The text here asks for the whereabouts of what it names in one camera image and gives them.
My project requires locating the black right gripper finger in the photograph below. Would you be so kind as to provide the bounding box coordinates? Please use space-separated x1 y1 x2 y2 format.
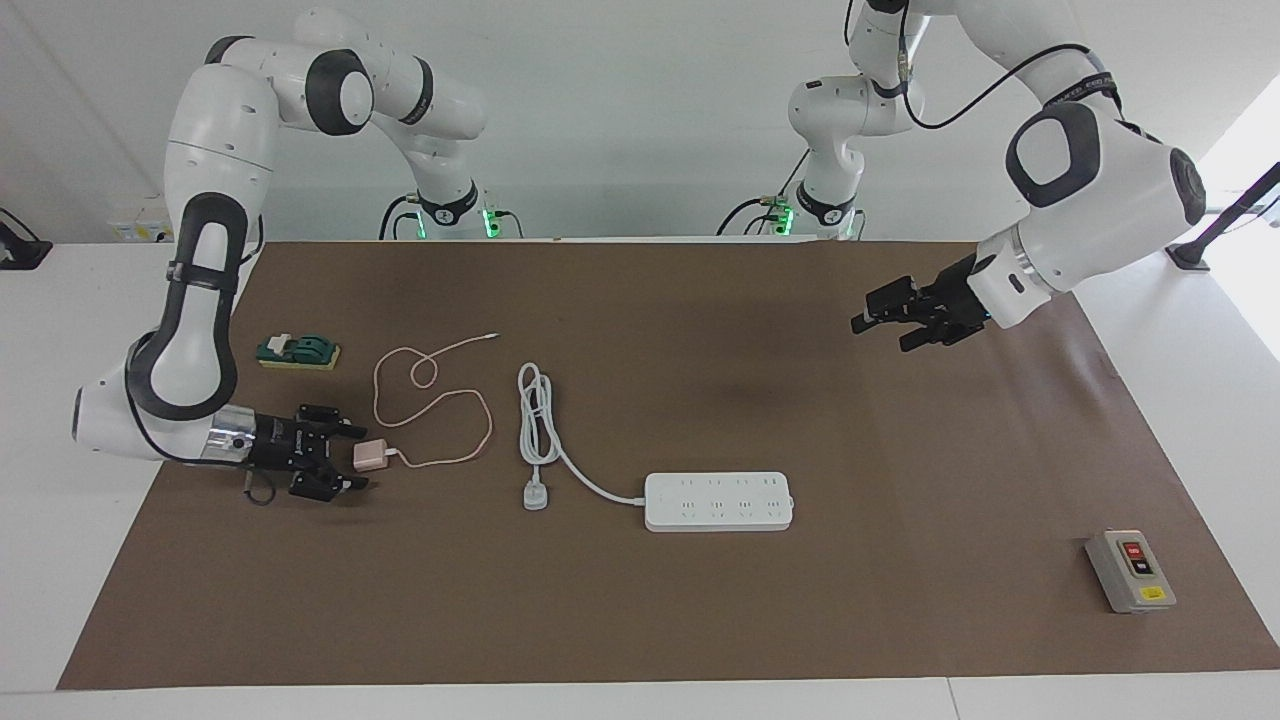
290 468 371 504
298 403 369 441

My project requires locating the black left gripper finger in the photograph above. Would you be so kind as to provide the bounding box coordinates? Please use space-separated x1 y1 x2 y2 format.
851 277 921 335
898 320 958 354

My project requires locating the pink charging cable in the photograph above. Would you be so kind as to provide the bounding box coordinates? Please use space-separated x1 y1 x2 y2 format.
372 333 501 469

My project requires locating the white power strip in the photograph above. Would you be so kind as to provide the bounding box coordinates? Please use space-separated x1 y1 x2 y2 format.
643 471 797 533

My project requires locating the green circuit board module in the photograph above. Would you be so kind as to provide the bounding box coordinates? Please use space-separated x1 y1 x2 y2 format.
256 332 342 372

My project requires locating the black stand pole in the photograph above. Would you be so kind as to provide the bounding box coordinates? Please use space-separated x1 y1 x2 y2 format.
1165 160 1280 273

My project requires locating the brown table mat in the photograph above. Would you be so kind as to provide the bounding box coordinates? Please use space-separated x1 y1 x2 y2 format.
57 240 1280 691

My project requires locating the black left arm base cable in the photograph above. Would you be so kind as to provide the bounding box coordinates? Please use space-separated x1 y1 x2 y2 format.
715 150 813 239

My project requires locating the black arm base cable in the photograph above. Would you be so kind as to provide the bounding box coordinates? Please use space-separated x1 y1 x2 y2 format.
715 150 813 239
378 193 423 242

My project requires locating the black right arm base cable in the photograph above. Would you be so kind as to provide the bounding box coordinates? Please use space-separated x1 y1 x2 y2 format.
378 193 423 242

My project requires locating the white power cord with plug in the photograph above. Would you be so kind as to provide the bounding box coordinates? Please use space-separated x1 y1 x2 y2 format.
516 362 649 513

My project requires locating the white wall socket box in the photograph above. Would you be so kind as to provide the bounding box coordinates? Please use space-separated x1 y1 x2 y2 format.
105 195 179 244

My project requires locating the grey on-off switch box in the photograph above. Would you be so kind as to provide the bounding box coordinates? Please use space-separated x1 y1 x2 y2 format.
1085 529 1178 615

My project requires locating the black clamp mount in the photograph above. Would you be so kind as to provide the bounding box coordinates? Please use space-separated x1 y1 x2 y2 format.
0 208 53 271

